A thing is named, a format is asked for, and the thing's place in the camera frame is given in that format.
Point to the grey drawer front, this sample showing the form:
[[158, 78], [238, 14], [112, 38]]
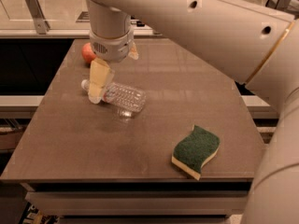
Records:
[[130, 203]]

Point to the green and yellow sponge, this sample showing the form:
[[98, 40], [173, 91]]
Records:
[[193, 152]]

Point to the left metal bracket post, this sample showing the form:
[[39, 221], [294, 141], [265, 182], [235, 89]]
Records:
[[41, 25]]

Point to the red apple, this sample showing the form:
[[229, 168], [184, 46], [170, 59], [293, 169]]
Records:
[[87, 53]]

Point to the clear plastic water bottle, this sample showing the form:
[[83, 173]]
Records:
[[123, 96]]

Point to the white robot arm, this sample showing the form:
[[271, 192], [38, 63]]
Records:
[[255, 46]]

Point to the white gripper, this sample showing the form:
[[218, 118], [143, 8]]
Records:
[[112, 48]]

